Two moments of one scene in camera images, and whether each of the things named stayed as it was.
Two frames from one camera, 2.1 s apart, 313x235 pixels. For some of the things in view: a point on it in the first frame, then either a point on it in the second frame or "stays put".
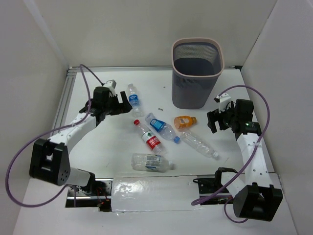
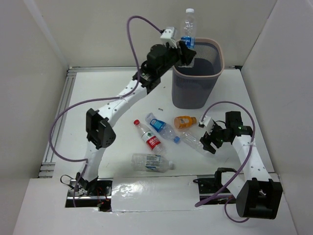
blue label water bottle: (134, 102) -> (189, 29)
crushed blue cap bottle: (163, 128) stays put
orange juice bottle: (183, 122) stays put
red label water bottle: (149, 138) stays put
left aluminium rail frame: (71, 74) stays put
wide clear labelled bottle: (151, 162) stays put
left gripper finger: (124, 107) -> (187, 54)
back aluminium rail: (141, 67) stays put
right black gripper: (214, 116) -> (206, 140)
